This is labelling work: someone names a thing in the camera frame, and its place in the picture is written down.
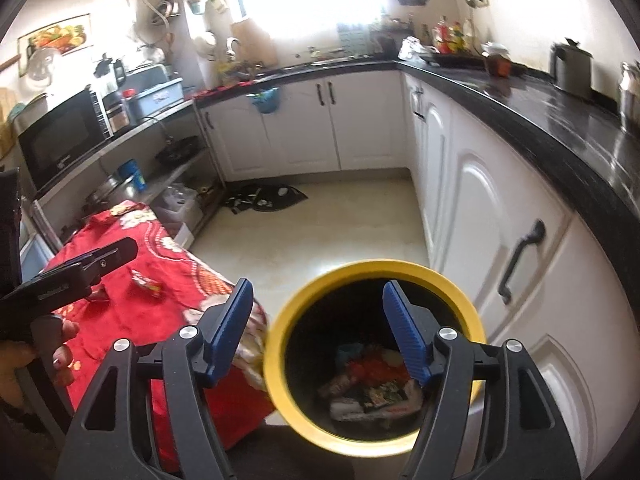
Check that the black lidded pitcher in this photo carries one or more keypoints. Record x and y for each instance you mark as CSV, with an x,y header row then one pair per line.
x,y
572,67

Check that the black microwave oven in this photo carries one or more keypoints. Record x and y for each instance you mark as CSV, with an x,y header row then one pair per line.
x,y
55,135

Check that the yellow bottle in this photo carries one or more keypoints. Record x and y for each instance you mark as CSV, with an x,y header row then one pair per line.
x,y
457,37

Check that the white round container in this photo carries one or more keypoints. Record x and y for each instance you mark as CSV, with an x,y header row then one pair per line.
x,y
205,42

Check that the dark floor mat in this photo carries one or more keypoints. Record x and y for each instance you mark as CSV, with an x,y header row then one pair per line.
x,y
265,197

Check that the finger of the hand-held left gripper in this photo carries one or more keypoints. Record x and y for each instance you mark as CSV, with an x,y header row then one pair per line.
x,y
112,256

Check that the clear plastic container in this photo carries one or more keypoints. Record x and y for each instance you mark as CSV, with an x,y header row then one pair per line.
x,y
177,205

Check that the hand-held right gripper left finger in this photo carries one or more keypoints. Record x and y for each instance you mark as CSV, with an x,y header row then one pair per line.
x,y
232,320

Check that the yellow round trash bin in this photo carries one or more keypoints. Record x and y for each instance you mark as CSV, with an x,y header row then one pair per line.
x,y
375,266

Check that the teal hanging basket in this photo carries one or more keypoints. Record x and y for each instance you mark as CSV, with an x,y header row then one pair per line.
x,y
265,100

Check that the white bottle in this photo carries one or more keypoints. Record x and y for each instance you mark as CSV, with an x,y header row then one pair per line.
x,y
469,35

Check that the small red wrapper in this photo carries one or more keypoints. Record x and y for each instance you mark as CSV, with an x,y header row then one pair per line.
x,y
147,285

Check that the black tray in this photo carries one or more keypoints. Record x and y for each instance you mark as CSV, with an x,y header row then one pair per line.
x,y
455,60

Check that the red patterned cloth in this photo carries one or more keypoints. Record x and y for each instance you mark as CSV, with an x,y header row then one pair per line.
x,y
215,92

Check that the steel jug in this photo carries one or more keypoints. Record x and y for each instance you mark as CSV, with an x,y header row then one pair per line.
x,y
631,95

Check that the steel shelf rack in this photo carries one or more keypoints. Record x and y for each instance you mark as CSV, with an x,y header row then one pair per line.
x,y
150,127

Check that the white plastic bag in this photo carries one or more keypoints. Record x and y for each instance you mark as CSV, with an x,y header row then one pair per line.
x,y
412,47

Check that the white flat cabinet door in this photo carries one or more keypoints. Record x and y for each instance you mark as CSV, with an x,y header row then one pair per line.
x,y
372,120
295,135

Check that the white table fan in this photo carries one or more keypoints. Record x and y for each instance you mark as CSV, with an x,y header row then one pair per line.
x,y
42,65

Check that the steel pot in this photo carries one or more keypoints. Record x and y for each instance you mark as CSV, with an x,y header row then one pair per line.
x,y
107,190

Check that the white cardboard box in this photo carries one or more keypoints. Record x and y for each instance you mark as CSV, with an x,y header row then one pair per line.
x,y
182,235

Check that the fruit wall picture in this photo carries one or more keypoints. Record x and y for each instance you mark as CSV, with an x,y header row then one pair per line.
x,y
57,35

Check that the person's left hand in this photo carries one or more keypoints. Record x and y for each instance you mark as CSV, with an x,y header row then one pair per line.
x,y
55,332

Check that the chrome faucet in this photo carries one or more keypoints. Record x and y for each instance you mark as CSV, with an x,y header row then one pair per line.
x,y
231,47

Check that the grey plastic crate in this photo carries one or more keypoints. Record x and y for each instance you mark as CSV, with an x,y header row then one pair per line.
x,y
155,95

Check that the dark printed wrapper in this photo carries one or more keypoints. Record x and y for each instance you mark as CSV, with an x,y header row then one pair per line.
x,y
380,392

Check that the pink and white wrapper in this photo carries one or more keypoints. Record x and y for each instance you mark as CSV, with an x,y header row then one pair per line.
x,y
335,385

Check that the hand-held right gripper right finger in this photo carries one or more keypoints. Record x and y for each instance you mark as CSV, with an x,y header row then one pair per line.
x,y
405,332

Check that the pale drawer organizer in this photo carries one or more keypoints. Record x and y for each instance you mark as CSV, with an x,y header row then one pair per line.
x,y
352,35

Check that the black frying pan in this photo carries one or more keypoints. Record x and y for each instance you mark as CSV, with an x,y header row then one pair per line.
x,y
175,147

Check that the green utensil holder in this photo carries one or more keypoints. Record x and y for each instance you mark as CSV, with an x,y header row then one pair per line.
x,y
197,2

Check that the red capped bottle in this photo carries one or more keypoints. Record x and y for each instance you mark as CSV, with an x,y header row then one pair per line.
x,y
442,37

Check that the beige cutting board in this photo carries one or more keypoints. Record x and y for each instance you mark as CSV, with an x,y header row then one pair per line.
x,y
255,42

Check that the blue cup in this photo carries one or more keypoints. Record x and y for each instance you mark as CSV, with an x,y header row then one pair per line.
x,y
134,172

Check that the white arched cabinet door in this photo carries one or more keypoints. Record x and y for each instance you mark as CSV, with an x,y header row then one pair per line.
x,y
480,200

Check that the red floral tablecloth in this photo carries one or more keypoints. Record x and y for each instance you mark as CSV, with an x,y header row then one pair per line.
x,y
125,240

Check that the black electric kettle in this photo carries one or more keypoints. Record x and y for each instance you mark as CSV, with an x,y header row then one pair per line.
x,y
112,67

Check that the silver small appliance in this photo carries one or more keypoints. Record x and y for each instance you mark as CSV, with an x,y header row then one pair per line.
x,y
119,112

